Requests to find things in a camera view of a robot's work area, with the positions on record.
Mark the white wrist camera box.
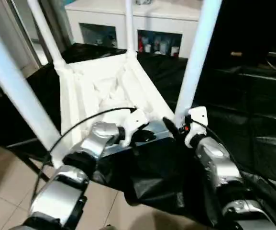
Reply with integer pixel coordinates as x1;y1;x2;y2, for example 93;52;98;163
182;106;210;149
119;107;151;148

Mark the black shiny mat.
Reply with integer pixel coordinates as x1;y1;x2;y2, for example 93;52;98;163
0;42;276;228

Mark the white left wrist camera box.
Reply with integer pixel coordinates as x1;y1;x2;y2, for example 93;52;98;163
119;107;151;148

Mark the white glass-door cabinet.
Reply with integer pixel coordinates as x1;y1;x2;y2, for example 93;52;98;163
64;0;201;58

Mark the white plastic table top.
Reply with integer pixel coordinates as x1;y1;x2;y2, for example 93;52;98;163
50;51;178;169

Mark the glass door with grey frame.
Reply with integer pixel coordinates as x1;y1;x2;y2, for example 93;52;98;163
0;0;50;78

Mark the grey curtain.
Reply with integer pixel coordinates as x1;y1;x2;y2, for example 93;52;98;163
41;0;74;54

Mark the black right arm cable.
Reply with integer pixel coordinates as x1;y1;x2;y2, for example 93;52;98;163
189;116;276;217

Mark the black table frame leg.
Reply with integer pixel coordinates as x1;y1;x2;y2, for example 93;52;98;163
15;150;50;182

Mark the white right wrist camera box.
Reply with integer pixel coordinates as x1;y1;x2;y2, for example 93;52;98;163
182;106;210;149

